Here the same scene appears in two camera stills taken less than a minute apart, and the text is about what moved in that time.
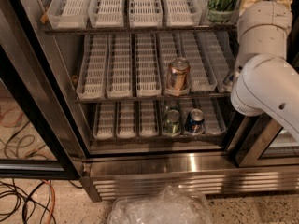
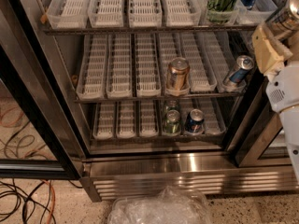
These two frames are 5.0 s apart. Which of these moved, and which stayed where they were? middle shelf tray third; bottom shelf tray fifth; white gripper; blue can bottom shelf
Moved: white gripper
Stayed: middle shelf tray third; blue can bottom shelf; bottom shelf tray fifth
